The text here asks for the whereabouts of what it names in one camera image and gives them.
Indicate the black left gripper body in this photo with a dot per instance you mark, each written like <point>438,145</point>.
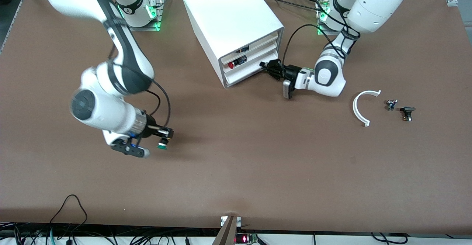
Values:
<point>290,72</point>

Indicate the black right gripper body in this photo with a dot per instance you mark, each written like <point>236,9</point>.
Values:
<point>150,128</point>

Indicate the green push button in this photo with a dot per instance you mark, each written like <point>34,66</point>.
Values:
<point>162,145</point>

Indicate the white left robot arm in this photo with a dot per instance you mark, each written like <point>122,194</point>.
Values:
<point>376,5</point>

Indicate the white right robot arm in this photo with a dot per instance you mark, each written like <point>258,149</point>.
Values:
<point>110,112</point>

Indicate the red push button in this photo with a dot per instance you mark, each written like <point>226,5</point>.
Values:
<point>238,62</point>

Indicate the small blue electronic component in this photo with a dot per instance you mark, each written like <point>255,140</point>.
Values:
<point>244,48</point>

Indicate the white curved plastic piece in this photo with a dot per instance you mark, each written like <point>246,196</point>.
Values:
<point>355,108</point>

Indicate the small device with red light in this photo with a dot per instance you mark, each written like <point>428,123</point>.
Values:
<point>244,238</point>

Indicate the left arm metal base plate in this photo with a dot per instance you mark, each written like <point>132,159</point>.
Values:
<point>326,29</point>

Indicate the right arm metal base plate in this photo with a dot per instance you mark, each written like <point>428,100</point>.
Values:
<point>147,28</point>

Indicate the small metal switch component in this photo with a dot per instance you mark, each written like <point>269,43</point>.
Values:
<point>391,104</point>

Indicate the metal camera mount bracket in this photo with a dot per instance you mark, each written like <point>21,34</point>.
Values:
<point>226,234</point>

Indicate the small black switch component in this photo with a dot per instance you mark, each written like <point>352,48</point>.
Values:
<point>407,111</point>

